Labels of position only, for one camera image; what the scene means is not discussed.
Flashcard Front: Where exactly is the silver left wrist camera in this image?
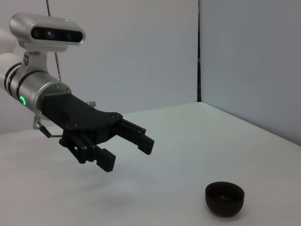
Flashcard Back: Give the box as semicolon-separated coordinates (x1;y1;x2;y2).
9;13;86;53

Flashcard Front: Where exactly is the left gripper cable with plug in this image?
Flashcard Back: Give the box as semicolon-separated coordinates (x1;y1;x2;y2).
32;100;97;139

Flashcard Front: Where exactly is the black small teacup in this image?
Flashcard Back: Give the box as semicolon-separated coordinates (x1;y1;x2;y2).
205;180;245;217

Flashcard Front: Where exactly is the thin black hanging cable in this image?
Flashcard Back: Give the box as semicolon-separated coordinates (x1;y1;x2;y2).
46;0;62;82

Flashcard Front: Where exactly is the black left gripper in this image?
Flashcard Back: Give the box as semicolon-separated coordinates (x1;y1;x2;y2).
39;92;155;174

